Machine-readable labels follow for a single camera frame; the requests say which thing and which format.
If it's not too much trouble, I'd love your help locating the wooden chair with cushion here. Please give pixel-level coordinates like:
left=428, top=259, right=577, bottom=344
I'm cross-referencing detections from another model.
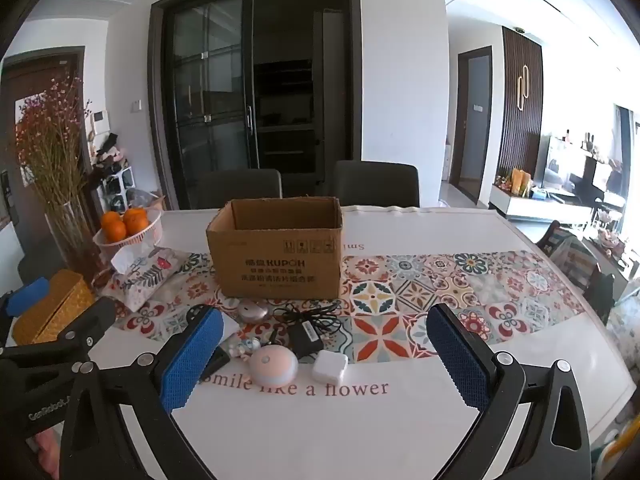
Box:
left=537, top=220, right=617, bottom=321

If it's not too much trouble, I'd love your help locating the person's left hand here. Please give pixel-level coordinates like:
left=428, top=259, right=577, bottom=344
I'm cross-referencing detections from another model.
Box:
left=27, top=430, right=62, bottom=461

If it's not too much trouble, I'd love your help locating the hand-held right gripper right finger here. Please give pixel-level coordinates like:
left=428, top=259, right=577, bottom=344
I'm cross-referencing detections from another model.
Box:
left=426, top=302, right=594, bottom=480

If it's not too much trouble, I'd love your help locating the white computer mouse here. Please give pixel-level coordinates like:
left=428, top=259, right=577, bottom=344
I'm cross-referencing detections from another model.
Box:
left=237, top=298, right=273, bottom=324

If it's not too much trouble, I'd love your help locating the pile of slippers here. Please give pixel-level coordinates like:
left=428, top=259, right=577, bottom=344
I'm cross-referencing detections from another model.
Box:
left=90, top=132, right=126, bottom=171

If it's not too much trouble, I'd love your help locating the dark slatted wall panel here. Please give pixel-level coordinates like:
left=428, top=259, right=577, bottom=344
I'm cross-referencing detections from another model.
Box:
left=500, top=26, right=543, bottom=181

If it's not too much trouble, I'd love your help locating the white plastic fruit basket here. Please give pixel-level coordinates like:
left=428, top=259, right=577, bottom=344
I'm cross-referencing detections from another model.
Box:
left=93, top=207, right=164, bottom=261

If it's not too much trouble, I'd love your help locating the yellow paper bag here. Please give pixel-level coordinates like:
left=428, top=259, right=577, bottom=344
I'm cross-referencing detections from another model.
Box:
left=510, top=169, right=533, bottom=196

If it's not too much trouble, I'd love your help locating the white patterned cloth bag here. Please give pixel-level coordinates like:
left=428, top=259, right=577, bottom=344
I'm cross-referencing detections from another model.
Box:
left=95, top=247, right=193, bottom=312

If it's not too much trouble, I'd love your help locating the dark grey dining chair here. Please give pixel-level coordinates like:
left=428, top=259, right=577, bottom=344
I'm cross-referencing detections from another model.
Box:
left=196, top=169, right=283, bottom=210
left=331, top=160, right=420, bottom=208

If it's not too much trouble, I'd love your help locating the tall glass vase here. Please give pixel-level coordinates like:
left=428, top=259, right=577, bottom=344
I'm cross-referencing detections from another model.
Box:
left=45, top=199, right=101, bottom=283

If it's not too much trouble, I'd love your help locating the black power adapter with cable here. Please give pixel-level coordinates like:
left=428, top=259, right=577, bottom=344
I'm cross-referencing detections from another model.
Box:
left=272, top=301, right=353, bottom=361

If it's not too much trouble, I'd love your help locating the white charger cube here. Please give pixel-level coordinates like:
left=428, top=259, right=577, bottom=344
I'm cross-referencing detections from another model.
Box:
left=313, top=350, right=348, bottom=383

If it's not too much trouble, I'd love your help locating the white patterned tablecloth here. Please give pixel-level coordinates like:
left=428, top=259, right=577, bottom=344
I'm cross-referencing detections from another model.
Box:
left=0, top=204, right=638, bottom=480

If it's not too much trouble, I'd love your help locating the small astronaut figurine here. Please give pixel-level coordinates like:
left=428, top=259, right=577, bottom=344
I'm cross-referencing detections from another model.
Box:
left=222, top=337, right=261, bottom=361

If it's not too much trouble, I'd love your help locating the white tv cabinet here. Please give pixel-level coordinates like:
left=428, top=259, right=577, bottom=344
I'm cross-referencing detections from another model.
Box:
left=489, top=183, right=592, bottom=226

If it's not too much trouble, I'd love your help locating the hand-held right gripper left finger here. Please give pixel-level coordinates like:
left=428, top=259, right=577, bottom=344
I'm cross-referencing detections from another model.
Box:
left=59, top=305, right=226, bottom=480

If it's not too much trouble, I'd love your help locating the white shoe rack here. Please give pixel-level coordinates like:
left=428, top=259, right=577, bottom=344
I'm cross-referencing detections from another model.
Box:
left=97, top=167, right=136, bottom=213

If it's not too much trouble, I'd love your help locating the dried flower bouquet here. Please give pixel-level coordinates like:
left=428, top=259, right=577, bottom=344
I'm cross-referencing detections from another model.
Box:
left=15, top=77, right=95, bottom=211

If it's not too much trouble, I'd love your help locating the dark glass sliding door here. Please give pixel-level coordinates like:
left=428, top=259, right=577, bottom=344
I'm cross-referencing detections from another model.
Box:
left=150, top=0, right=363, bottom=211

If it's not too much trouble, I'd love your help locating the yellow woven box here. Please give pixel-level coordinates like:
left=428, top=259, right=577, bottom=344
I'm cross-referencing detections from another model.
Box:
left=12, top=269, right=96, bottom=346

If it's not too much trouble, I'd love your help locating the pile of oranges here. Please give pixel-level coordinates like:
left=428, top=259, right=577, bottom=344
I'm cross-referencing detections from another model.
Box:
left=101, top=208, right=149, bottom=241

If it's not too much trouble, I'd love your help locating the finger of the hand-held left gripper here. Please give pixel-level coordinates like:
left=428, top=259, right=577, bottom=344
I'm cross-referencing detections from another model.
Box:
left=0, top=277, right=52, bottom=333
left=50, top=297, right=118, bottom=361

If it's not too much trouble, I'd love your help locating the grey interior door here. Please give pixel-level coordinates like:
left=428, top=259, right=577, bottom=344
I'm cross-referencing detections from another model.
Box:
left=449, top=46, right=493, bottom=206

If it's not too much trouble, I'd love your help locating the brown cardboard box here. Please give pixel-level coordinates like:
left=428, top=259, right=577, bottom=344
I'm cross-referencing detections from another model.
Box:
left=206, top=196, right=344, bottom=299

